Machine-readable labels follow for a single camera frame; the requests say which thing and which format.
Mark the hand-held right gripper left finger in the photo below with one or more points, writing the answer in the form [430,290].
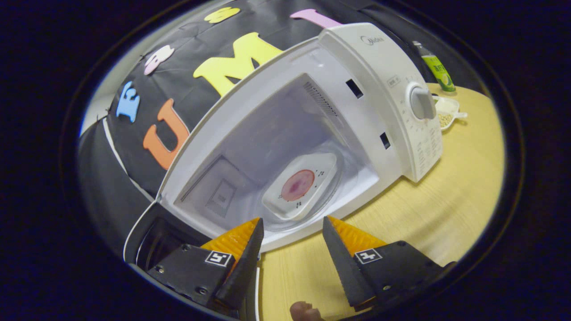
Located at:
[243,276]

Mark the pink meat slice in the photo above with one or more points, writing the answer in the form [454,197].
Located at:
[296,185]

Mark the green label bottle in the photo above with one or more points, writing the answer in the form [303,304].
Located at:
[439,73]

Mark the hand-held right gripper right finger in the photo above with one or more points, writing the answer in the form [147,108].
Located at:
[343,263]

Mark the white divided dish with beans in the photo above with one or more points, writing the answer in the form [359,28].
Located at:
[446,109]

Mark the white square plate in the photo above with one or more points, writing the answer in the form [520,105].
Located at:
[321,165]

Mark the white microwave oven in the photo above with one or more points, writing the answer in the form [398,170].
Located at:
[383,67]

